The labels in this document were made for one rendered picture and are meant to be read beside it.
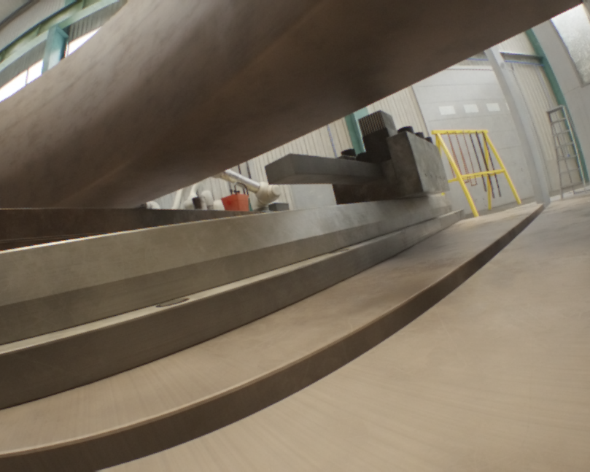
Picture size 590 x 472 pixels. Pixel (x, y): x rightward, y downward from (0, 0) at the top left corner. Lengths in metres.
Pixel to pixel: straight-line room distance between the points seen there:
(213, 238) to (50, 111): 1.63
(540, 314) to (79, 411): 0.34
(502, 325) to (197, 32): 1.05
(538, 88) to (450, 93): 5.13
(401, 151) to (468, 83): 10.80
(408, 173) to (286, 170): 0.48
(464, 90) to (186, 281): 11.31
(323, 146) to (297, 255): 8.35
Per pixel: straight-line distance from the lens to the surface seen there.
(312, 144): 8.84
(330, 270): 0.52
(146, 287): 0.39
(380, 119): 1.26
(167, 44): 1.22
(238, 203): 2.09
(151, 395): 0.25
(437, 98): 10.69
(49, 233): 1.09
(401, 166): 1.05
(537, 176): 3.47
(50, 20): 15.66
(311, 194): 8.43
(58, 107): 1.90
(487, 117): 11.59
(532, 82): 14.60
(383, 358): 0.21
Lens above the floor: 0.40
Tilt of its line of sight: 1 degrees up
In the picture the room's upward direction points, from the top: 13 degrees counter-clockwise
